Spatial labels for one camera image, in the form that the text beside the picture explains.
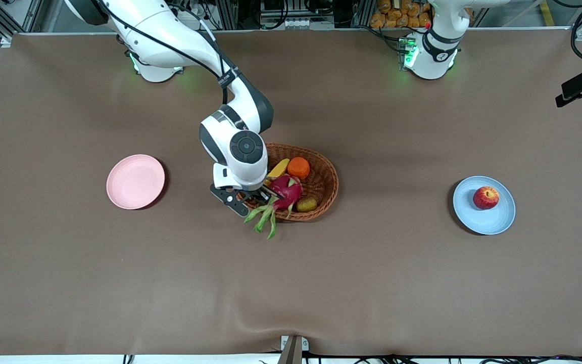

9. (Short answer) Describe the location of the yellow banana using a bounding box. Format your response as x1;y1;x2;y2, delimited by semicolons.
267;158;290;180

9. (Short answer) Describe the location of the red apple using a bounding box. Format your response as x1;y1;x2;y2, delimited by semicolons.
473;186;500;210

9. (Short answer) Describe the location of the pink dragon fruit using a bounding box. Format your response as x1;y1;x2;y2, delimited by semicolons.
244;174;304;240

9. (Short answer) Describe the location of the orange fruit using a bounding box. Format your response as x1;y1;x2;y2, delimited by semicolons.
287;157;311;179

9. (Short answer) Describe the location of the brown wicker basket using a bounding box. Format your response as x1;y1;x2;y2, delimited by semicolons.
234;143;340;222

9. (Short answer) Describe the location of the pink round plate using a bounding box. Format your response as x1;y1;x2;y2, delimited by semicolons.
106;154;166;210

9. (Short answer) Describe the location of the light blue round plate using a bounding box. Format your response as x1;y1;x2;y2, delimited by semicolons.
453;175;516;236

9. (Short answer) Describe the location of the pile of orange buns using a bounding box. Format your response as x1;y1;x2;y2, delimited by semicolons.
370;0;433;29

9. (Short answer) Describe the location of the metal table edge bracket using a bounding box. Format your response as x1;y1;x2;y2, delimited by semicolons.
280;335;310;364

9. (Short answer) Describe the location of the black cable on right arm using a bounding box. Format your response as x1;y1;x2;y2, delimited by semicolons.
94;0;231;106

